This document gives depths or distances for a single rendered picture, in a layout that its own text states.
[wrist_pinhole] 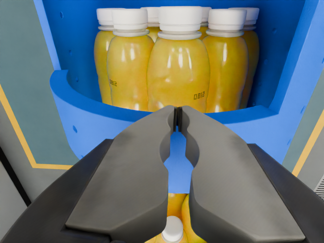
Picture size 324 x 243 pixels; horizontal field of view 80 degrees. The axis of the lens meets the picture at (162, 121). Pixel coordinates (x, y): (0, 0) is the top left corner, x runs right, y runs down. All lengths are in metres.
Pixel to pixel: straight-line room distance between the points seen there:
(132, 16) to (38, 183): 2.41
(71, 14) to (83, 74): 0.08
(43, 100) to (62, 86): 1.60
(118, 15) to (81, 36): 0.09
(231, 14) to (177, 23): 0.07
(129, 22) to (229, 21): 0.10
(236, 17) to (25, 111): 1.85
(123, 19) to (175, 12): 0.07
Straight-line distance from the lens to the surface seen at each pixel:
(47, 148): 2.11
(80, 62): 0.30
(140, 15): 0.23
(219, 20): 0.23
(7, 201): 2.52
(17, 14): 1.66
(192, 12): 0.18
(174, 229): 0.39
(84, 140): 0.17
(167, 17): 0.19
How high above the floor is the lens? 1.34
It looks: 58 degrees down
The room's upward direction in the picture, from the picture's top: 174 degrees counter-clockwise
